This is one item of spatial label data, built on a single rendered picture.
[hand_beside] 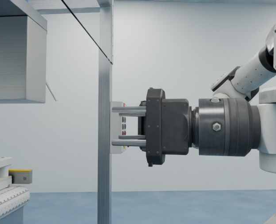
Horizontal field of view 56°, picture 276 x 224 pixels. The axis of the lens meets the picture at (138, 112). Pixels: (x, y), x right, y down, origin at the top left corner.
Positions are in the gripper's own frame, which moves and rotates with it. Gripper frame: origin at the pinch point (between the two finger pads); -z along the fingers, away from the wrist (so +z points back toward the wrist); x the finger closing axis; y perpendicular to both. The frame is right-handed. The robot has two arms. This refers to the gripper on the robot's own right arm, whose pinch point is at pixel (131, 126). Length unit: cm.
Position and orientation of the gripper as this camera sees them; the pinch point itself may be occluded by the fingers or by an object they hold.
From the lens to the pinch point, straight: 63.0
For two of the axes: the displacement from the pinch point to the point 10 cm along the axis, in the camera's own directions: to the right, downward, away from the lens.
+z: 8.9, 0.3, 4.5
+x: -0.1, 10.0, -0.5
